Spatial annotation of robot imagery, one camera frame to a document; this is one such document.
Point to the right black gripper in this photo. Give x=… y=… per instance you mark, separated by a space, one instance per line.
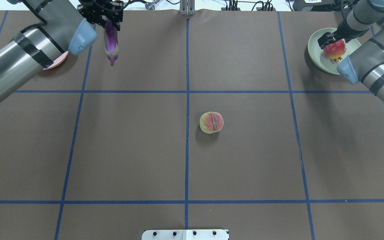
x=327 y=36

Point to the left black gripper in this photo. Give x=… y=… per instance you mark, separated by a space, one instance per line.
x=96 y=12

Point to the red orange pomegranate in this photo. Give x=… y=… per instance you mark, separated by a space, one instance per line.
x=335 y=51

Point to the purple eggplant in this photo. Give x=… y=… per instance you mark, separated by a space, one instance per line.
x=111 y=41

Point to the peach with brown stem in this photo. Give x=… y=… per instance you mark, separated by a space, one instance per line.
x=211 y=122

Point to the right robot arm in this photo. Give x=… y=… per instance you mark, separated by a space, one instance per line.
x=366 y=64

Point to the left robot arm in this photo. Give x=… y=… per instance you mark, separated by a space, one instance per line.
x=63 y=28

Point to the light green plate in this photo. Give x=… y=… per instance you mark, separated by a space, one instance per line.
x=317 y=56

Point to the pink plate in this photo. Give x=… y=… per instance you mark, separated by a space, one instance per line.
x=58 y=61

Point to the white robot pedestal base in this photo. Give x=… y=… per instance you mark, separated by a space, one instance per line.
x=186 y=234

